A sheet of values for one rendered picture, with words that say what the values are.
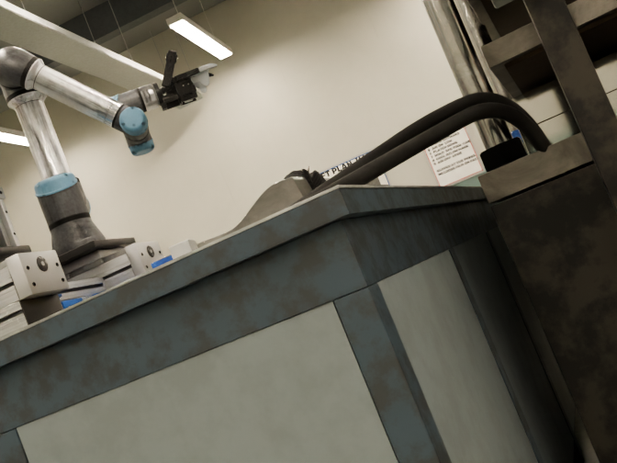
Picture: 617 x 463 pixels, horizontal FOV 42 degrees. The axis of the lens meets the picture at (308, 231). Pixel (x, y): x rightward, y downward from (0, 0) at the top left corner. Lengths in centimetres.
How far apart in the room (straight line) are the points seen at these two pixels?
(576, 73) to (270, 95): 811
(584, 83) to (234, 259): 71
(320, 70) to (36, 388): 831
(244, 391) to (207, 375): 6
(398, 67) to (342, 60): 64
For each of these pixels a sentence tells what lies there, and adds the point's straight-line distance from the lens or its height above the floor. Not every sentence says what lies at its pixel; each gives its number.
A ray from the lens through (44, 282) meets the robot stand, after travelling 176.
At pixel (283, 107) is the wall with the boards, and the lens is 939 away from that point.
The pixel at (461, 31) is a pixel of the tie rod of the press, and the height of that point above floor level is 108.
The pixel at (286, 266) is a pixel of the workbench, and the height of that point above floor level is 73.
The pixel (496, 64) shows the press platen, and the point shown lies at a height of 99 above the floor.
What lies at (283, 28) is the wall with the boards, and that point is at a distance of 957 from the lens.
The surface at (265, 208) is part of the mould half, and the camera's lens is 168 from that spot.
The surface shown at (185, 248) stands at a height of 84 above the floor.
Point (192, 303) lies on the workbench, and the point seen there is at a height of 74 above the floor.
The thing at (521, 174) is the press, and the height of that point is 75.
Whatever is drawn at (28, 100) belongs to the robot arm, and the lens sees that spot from 252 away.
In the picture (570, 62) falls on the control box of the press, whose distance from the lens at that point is 146.
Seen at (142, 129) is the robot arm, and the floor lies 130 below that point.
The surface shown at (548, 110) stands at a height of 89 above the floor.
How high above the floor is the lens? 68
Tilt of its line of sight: 4 degrees up
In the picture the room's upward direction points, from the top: 22 degrees counter-clockwise
